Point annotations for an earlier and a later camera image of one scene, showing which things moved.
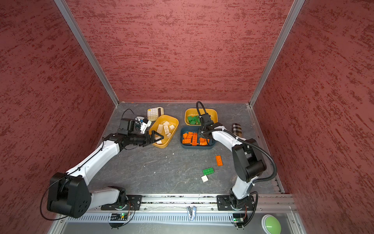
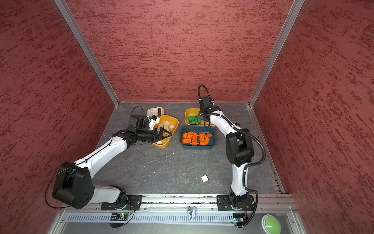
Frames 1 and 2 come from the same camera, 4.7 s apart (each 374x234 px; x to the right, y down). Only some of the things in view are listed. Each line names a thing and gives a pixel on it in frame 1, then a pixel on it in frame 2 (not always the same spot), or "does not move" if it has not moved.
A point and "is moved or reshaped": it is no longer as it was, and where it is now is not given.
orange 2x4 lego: [186, 141] does not move
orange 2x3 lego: [219, 160] is moved or reshaped
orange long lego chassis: [195, 139] does not move
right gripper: [200, 131] to [201, 115]
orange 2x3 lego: [202, 141] does not move
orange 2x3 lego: [189, 135] does not move
